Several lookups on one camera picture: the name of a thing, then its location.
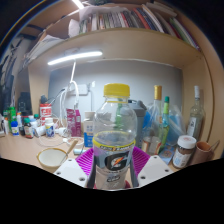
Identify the white light strip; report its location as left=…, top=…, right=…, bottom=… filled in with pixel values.
left=47, top=50, right=104, bottom=66

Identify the white cable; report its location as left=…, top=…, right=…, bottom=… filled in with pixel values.
left=58, top=81, right=81, bottom=134

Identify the red and white canister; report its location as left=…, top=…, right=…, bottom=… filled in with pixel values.
left=39, top=103, right=53, bottom=126

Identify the magenta pouch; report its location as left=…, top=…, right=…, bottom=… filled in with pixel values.
left=65, top=108, right=82, bottom=138

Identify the cream ceramic cup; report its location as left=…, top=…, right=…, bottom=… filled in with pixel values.
left=36, top=147, right=69, bottom=174

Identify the brown mug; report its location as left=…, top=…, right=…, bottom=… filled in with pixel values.
left=189, top=140, right=221, bottom=166

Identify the white bottle with blue label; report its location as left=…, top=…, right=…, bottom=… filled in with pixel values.
left=10, top=120, right=20, bottom=137

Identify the green glass bottle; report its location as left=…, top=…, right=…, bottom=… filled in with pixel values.
left=159, top=96, right=171, bottom=148

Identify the small white pill bottle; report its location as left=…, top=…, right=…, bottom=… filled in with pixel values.
left=44, top=117, right=55, bottom=138

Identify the green plastic bottle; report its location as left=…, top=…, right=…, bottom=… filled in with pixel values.
left=8, top=106, right=18, bottom=123

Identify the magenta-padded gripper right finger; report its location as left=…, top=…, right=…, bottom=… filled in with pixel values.
left=128, top=145, right=174, bottom=188

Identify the clear gold-capped glass bottle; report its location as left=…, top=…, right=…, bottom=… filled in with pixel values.
left=141, top=84, right=164, bottom=156

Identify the blue and white carton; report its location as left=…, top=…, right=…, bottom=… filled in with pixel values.
left=83, top=111, right=98, bottom=148

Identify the ceiling light tube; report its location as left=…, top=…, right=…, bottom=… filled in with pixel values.
left=71, top=0, right=86, bottom=10

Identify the blue plastic bag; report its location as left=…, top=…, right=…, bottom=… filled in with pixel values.
left=143, top=104, right=188, bottom=156

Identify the clear yellow-capped drink bottle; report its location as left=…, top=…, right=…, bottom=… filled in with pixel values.
left=92, top=83, right=138, bottom=191

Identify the wooden spoon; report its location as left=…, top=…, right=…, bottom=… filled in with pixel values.
left=64, top=139, right=79, bottom=158

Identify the brown jar with white lid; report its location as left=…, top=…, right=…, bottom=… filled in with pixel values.
left=172, top=135, right=198, bottom=170

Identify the dark bottle with red label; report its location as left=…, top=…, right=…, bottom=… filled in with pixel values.
left=23, top=117, right=34, bottom=139

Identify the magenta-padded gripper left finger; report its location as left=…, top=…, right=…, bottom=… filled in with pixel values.
left=53, top=146, right=98, bottom=190

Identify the tall clear white-capped bottle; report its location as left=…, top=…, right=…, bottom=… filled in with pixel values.
left=186, top=85, right=206, bottom=141

